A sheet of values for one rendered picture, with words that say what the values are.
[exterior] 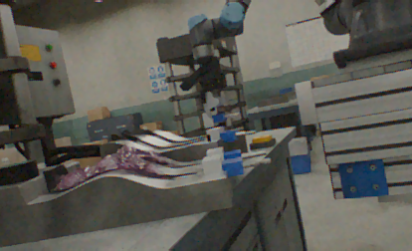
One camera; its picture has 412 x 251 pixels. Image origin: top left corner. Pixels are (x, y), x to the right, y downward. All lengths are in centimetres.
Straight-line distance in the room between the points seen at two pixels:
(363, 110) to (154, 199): 44
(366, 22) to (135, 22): 791
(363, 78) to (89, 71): 858
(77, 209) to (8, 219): 14
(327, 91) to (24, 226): 65
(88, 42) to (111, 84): 117
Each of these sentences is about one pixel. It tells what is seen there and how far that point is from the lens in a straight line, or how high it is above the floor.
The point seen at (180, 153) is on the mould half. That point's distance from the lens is 98.
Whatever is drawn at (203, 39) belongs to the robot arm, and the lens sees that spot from 129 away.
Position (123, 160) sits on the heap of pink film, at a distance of 73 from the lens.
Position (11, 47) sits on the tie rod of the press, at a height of 133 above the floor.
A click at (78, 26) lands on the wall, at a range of 938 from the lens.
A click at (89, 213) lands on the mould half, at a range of 71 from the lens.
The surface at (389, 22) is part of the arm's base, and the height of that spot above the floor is 107.
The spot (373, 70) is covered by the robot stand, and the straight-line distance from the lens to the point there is 78.
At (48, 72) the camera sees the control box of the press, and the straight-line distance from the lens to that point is 175.
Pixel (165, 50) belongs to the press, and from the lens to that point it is 527.
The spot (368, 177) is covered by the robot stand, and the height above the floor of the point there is 77.
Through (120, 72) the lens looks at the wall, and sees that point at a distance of 867.
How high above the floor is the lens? 99
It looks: 3 degrees down
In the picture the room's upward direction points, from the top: 11 degrees counter-clockwise
